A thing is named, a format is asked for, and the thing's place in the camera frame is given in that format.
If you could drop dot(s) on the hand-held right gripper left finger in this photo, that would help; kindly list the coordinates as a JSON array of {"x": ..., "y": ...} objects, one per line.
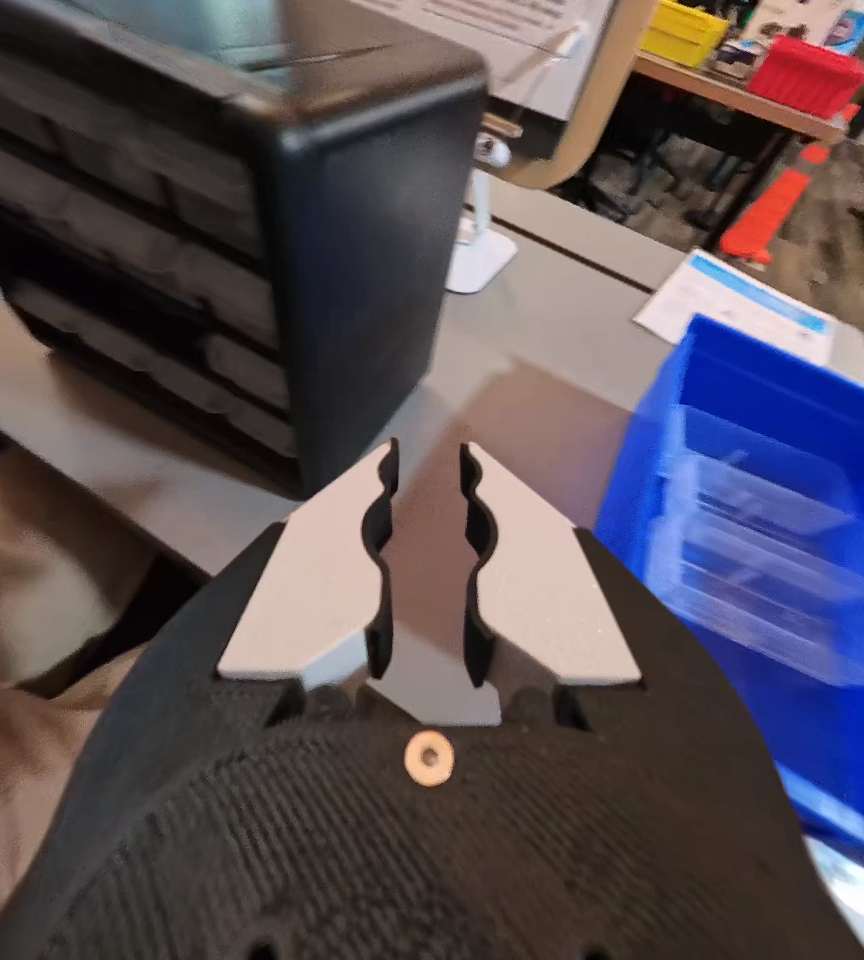
[{"x": 312, "y": 592}]

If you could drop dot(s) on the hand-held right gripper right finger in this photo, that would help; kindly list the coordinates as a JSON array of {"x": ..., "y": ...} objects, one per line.
[{"x": 552, "y": 600}]

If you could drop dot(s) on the blue plastic bin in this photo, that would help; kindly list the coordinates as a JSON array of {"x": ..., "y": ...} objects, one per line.
[{"x": 777, "y": 375}]

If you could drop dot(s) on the black drawer cabinet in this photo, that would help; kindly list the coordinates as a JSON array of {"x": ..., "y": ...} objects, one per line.
[{"x": 372, "y": 262}]

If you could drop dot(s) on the rows of clear cabinet drawers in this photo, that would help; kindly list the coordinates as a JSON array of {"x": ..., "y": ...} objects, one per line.
[{"x": 139, "y": 247}]

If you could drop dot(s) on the grey desk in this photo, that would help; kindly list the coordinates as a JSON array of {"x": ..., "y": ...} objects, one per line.
[{"x": 552, "y": 322}]

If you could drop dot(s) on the person's beige trousers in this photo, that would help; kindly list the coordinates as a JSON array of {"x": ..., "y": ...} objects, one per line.
[{"x": 27, "y": 600}]

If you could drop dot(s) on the printed paper sheet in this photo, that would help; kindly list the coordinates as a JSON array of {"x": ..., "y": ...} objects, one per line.
[{"x": 739, "y": 307}]

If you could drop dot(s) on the orange traffic cone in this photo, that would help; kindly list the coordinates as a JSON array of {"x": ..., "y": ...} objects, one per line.
[{"x": 769, "y": 210}]

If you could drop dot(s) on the curved plywood stand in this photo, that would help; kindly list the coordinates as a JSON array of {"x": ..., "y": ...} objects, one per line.
[{"x": 604, "y": 112}]

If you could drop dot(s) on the wooden table with black legs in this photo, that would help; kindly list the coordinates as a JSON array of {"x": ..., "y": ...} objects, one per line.
[{"x": 739, "y": 94}]

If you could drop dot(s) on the printed instruction poster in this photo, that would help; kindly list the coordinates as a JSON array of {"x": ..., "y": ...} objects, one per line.
[{"x": 522, "y": 45}]

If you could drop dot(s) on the red plastic bin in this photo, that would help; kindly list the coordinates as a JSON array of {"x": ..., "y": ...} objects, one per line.
[{"x": 807, "y": 79}]

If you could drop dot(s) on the yellow plastic bin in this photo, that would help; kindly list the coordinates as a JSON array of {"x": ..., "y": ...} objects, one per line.
[{"x": 683, "y": 34}]

